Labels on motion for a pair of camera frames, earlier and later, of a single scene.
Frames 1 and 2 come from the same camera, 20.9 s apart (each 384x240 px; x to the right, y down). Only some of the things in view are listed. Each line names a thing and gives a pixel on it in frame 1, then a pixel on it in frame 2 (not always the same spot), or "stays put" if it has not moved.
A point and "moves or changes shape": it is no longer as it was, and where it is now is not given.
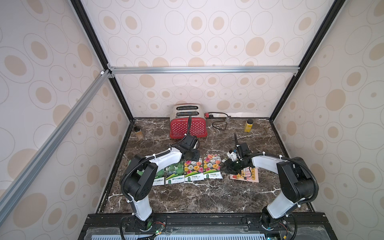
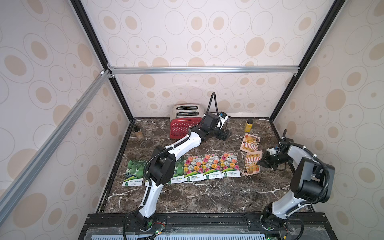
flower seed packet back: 211,166 stays put
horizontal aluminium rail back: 250,70 stays put
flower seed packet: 193,170 stays put
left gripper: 197,158 -> 220,135
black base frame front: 211,226 stays put
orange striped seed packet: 247,174 moves or changes shape
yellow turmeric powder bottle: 248,125 stays put
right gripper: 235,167 -> 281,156
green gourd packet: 175,173 stays put
